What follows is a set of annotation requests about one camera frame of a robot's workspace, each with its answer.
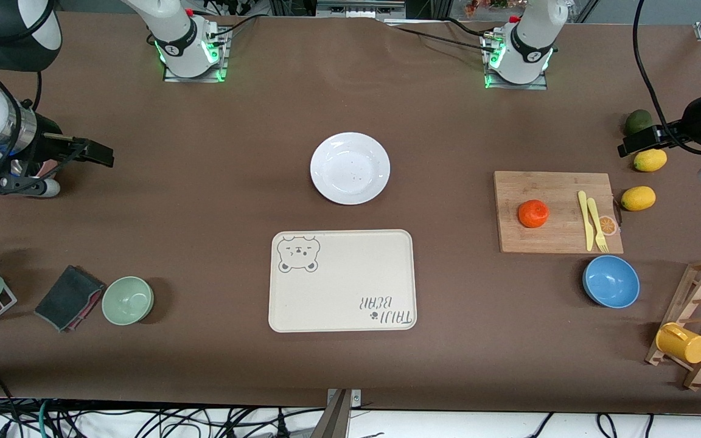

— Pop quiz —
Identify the orange mandarin fruit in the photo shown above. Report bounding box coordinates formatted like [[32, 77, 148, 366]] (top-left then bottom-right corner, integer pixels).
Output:
[[517, 200, 550, 229]]

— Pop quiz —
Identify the white round plate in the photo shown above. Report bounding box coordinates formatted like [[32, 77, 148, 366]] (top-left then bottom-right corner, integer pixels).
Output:
[[310, 132, 391, 206]]

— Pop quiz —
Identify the pink plate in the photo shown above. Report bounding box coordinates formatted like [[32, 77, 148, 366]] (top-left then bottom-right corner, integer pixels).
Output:
[[0, 159, 59, 196]]

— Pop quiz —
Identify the yellow lemon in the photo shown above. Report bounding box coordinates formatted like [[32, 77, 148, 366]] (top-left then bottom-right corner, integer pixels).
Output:
[[633, 148, 668, 173], [621, 186, 657, 212]]

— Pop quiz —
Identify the dark green avocado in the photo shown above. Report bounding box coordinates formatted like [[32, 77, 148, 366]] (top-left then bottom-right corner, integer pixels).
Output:
[[624, 109, 655, 137]]

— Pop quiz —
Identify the yellow plastic fork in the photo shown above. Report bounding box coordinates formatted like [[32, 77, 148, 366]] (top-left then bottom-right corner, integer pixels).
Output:
[[587, 197, 609, 253]]

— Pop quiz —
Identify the yellow plastic knife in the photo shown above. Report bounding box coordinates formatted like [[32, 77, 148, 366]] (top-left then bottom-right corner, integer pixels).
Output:
[[577, 190, 595, 252]]

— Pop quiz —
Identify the wooden cutting board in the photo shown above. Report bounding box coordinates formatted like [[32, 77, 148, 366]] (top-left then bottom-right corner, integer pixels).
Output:
[[493, 171, 624, 254]]

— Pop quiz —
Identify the blue bowl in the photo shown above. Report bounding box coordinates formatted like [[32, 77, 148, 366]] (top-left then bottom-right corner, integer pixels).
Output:
[[582, 255, 641, 309]]

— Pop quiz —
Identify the dark grey folded cloth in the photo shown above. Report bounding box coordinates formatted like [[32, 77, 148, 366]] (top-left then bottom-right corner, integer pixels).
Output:
[[34, 265, 105, 331]]

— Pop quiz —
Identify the pale green bowl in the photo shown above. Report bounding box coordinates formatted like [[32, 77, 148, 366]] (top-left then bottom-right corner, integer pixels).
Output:
[[102, 276, 155, 326]]

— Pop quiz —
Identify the pink folded cloth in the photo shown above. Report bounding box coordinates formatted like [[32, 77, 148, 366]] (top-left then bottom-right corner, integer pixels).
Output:
[[65, 287, 106, 333]]

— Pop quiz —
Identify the yellow mug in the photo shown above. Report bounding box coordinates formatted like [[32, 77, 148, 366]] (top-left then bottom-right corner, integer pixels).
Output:
[[655, 322, 701, 364]]

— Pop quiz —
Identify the beige bear print tray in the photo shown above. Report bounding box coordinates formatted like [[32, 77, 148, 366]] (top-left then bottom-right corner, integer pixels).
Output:
[[268, 229, 417, 333]]

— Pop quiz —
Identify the dark metal pole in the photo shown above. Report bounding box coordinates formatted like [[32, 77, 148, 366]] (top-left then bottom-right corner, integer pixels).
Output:
[[309, 389, 352, 438]]

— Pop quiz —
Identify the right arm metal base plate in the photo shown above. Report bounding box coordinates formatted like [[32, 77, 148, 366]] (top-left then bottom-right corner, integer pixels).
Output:
[[162, 27, 229, 83]]

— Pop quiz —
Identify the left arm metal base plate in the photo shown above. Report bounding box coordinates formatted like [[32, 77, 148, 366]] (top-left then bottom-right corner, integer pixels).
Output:
[[483, 30, 549, 91]]

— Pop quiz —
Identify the right arm base black cable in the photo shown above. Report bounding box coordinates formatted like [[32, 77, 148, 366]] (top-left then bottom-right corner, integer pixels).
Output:
[[204, 13, 261, 38]]

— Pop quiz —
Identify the arm base black cable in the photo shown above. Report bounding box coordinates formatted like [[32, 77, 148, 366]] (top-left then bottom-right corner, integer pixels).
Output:
[[387, 24, 497, 50], [204, 13, 261, 38]]

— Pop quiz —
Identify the left arm base black cable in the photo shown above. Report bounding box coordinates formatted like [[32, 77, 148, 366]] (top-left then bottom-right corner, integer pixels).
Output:
[[387, 24, 497, 50]]

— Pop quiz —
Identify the green cable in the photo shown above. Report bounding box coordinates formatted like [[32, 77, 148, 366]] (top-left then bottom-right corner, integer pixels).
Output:
[[38, 398, 54, 438]]

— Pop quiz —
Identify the aluminium frame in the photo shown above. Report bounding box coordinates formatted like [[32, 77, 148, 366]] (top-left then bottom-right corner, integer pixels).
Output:
[[317, 0, 406, 19]]

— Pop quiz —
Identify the silver metal bracket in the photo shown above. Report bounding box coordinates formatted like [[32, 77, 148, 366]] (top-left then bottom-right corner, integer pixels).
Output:
[[326, 389, 362, 409]]

